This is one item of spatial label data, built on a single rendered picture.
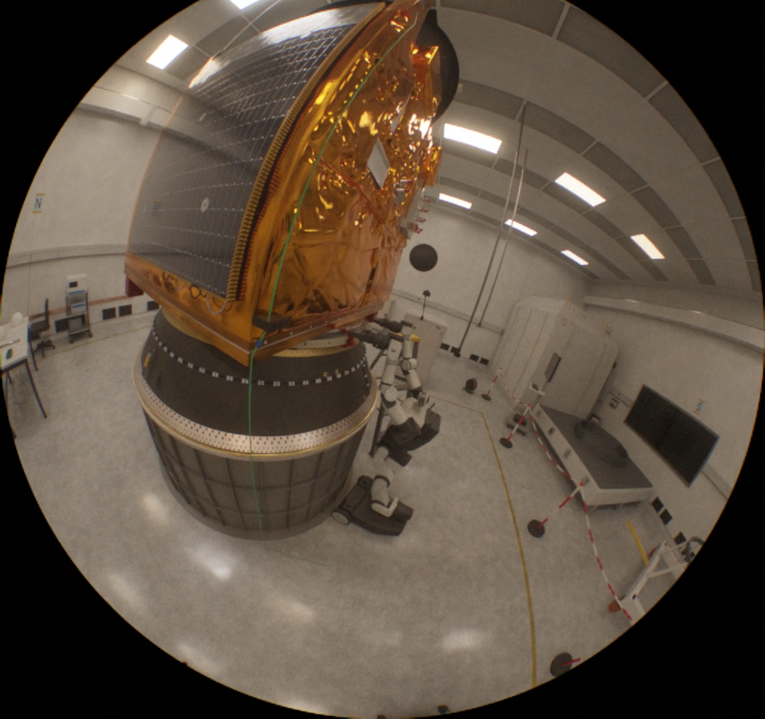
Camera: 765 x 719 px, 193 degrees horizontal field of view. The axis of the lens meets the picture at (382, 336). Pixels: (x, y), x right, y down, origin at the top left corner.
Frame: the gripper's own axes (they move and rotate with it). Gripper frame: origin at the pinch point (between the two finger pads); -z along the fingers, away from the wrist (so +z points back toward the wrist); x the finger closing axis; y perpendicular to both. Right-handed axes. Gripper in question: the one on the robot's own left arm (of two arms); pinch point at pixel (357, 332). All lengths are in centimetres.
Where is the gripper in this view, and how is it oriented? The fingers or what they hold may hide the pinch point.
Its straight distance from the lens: 130.1
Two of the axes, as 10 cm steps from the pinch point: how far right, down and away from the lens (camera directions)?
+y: 3.0, -9.2, -2.6
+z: 9.3, 3.5, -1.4
